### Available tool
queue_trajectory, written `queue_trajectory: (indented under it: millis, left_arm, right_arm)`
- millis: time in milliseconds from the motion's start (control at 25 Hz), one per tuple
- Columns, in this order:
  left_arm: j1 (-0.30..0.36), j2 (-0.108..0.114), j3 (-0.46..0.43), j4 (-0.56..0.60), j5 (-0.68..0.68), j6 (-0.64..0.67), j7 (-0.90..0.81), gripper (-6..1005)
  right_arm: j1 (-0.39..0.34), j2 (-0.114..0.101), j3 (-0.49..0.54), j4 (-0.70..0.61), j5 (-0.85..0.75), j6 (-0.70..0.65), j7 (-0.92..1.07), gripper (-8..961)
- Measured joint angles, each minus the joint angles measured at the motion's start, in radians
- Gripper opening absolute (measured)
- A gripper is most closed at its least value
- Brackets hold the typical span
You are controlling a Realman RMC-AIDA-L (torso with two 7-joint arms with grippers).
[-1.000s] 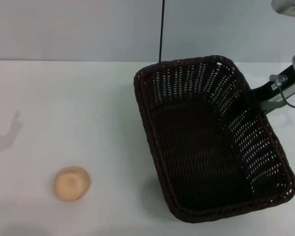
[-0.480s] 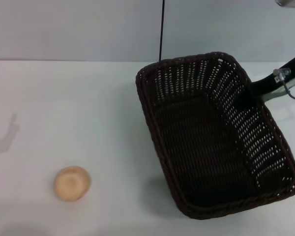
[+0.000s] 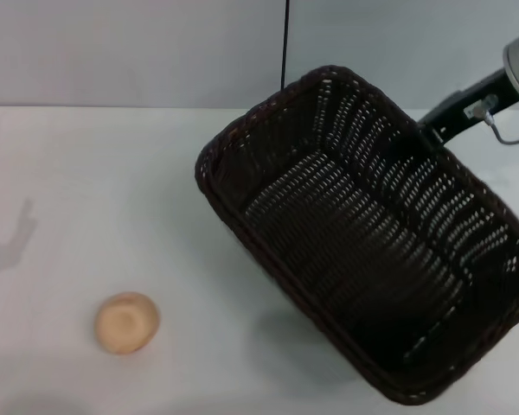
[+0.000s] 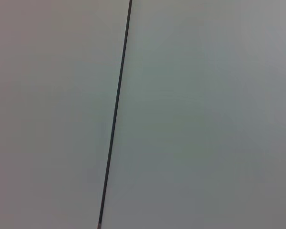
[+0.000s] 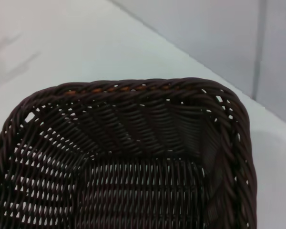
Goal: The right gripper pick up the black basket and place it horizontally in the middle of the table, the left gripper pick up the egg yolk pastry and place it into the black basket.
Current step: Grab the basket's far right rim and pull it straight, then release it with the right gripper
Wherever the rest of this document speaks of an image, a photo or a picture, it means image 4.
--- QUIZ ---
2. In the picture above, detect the black vertical wall seam strip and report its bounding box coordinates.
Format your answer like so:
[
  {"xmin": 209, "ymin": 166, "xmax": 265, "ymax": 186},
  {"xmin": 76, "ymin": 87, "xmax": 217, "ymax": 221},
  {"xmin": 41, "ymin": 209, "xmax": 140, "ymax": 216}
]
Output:
[{"xmin": 97, "ymin": 0, "xmax": 133, "ymax": 226}]

